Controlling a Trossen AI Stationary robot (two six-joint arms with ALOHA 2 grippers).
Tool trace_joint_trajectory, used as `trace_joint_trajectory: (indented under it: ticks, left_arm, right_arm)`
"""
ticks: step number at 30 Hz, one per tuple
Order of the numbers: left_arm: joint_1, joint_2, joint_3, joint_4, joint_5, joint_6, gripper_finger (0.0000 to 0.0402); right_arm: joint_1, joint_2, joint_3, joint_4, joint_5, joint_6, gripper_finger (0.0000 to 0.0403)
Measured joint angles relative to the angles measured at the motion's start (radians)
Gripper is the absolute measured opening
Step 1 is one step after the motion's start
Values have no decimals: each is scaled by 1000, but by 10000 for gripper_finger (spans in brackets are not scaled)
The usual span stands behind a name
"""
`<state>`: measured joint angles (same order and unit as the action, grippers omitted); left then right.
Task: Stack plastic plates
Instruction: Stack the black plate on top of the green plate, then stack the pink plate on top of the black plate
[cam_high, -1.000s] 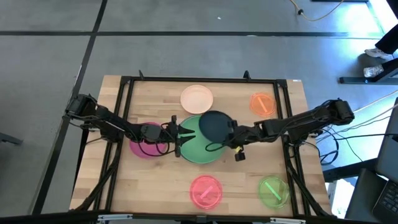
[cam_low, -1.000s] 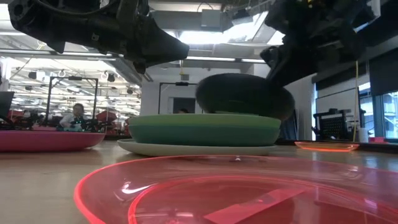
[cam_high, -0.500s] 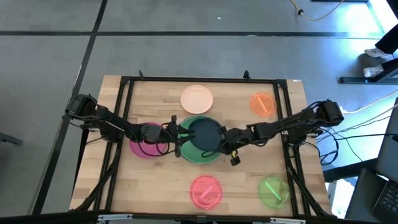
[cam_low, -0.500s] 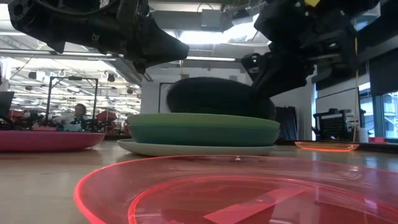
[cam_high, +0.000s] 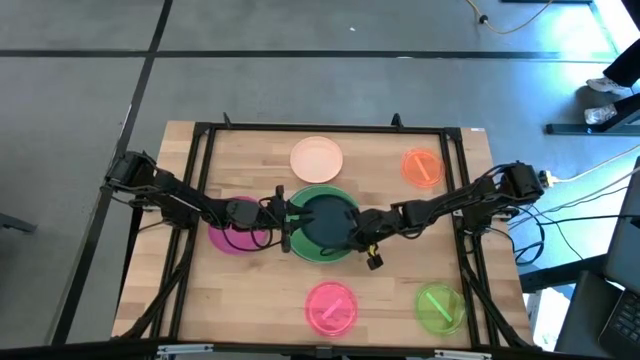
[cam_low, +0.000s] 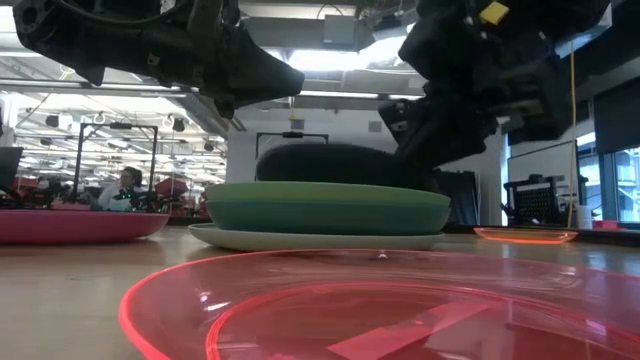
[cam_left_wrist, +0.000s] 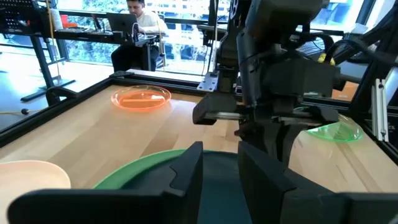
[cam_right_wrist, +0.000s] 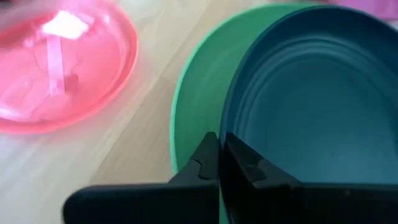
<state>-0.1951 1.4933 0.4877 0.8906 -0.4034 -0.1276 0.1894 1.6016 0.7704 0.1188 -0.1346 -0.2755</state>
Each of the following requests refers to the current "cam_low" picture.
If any black panel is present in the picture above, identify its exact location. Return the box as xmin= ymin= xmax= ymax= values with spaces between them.
xmin=433 ymin=168 xmax=482 ymax=227

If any white paper roll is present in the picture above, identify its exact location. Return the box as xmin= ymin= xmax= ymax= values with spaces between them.
xmin=576 ymin=204 xmax=595 ymax=231

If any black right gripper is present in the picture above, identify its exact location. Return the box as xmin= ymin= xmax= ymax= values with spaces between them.
xmin=377 ymin=0 xmax=576 ymax=175

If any magenta plastic plate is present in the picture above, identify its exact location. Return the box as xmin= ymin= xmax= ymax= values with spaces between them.
xmin=0 ymin=208 xmax=171 ymax=247

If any person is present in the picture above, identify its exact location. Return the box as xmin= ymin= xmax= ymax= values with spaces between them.
xmin=96 ymin=165 xmax=147 ymax=212

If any grey ceiling duct box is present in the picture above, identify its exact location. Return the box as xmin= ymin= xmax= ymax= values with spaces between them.
xmin=321 ymin=13 xmax=377 ymax=52

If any orange transparent plastic plate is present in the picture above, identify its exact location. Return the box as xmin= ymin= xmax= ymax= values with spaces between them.
xmin=472 ymin=226 xmax=580 ymax=246

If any large green plastic plate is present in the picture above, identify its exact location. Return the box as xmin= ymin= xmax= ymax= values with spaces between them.
xmin=203 ymin=180 xmax=452 ymax=208

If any red transparent plastic plate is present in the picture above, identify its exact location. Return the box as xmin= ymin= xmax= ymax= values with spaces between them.
xmin=117 ymin=247 xmax=640 ymax=360

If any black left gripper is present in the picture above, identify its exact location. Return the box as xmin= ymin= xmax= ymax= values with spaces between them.
xmin=159 ymin=0 xmax=306 ymax=120

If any large teal plastic plate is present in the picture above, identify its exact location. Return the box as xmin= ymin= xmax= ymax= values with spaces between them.
xmin=205 ymin=198 xmax=452 ymax=238

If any black pegboard cart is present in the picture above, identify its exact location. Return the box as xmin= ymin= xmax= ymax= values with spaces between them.
xmin=501 ymin=173 xmax=570 ymax=228

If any dark navy bowl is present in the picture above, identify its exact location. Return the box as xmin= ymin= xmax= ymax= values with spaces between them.
xmin=254 ymin=142 xmax=439 ymax=194

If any dark monitor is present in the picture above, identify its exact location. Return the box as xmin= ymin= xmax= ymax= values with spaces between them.
xmin=0 ymin=145 xmax=25 ymax=194

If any large light grey plate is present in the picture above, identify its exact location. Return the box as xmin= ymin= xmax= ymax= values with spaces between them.
xmin=187 ymin=221 xmax=447 ymax=253

